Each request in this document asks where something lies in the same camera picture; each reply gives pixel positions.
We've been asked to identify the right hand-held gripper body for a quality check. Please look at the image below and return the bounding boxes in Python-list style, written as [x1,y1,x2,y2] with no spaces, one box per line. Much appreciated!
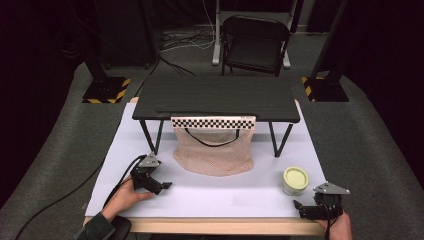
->
[312,181,351,221]

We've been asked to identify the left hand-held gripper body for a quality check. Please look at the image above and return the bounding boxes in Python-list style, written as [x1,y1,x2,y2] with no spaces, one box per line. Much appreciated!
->
[130,152,165,195]

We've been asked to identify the person's right hand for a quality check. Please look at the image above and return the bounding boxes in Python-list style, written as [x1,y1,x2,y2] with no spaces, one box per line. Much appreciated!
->
[315,211,354,240]

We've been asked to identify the person's left hand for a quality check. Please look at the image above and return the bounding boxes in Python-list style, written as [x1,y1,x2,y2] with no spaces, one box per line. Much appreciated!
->
[101,180,155,221]

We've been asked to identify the white jar with green lid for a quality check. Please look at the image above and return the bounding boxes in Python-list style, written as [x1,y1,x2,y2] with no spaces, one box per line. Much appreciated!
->
[281,166,311,197]

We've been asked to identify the white table mat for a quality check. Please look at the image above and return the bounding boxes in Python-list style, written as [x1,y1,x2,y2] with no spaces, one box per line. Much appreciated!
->
[84,101,328,219]

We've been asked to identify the dark rounded object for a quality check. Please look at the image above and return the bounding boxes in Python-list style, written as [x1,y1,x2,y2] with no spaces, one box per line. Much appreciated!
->
[109,215,133,240]

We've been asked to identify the pink mesh bag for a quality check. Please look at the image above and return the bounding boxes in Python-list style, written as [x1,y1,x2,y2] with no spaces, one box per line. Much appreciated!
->
[172,126,255,177]

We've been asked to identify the black and white checkered strip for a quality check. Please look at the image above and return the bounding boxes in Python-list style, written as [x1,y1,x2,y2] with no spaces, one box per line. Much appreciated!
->
[170,115,257,131]

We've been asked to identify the black stand with striped base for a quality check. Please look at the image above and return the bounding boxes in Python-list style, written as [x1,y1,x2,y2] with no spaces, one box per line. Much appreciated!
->
[76,19,132,105]
[300,0,351,103]

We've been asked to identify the small black folding table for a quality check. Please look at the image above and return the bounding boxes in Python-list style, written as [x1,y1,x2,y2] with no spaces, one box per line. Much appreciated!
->
[131,74,301,159]

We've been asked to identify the black folding chair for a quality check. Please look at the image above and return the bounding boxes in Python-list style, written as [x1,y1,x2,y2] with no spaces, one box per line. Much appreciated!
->
[220,15,292,78]

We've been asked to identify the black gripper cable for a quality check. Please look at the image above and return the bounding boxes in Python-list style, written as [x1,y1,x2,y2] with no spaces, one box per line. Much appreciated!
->
[12,154,148,240]
[323,199,336,240]

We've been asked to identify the black floor cables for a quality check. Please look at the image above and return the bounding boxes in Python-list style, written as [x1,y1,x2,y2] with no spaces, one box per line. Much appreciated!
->
[134,49,198,98]

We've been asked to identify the bundle of floor cables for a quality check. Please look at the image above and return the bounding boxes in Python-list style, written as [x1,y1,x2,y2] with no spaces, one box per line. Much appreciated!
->
[159,19,218,53]

